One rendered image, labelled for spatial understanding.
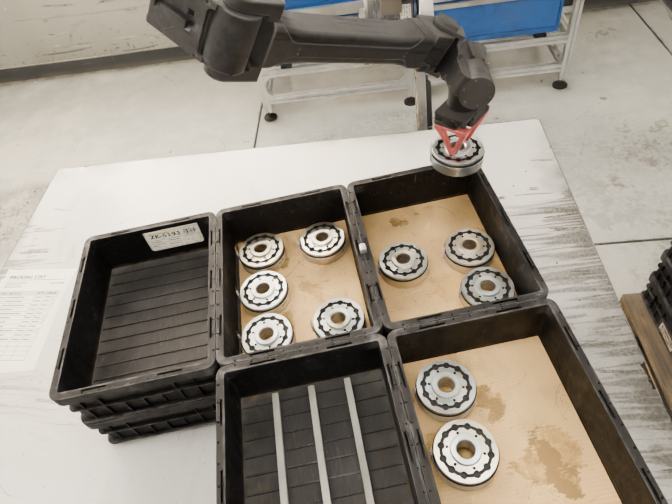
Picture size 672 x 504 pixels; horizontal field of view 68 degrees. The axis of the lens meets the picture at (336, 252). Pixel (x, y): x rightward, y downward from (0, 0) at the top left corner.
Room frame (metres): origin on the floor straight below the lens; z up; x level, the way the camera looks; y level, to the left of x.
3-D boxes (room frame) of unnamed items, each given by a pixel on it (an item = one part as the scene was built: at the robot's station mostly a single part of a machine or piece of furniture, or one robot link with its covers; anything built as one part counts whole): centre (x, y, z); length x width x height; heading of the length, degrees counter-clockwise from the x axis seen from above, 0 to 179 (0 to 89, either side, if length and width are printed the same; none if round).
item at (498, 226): (0.66, -0.20, 0.87); 0.40 x 0.30 x 0.11; 0
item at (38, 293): (0.86, 0.85, 0.70); 0.33 x 0.23 x 0.01; 171
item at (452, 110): (0.77, -0.28, 1.16); 0.10 x 0.07 x 0.07; 133
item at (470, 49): (0.76, -0.28, 1.22); 0.07 x 0.06 x 0.07; 170
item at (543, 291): (0.66, -0.20, 0.92); 0.40 x 0.30 x 0.02; 0
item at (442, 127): (0.76, -0.27, 1.09); 0.07 x 0.07 x 0.09; 43
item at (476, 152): (0.77, -0.28, 1.04); 0.10 x 0.10 x 0.01
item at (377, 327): (0.66, 0.10, 0.92); 0.40 x 0.30 x 0.02; 0
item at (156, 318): (0.66, 0.40, 0.87); 0.40 x 0.30 x 0.11; 0
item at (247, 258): (0.77, 0.16, 0.86); 0.10 x 0.10 x 0.01
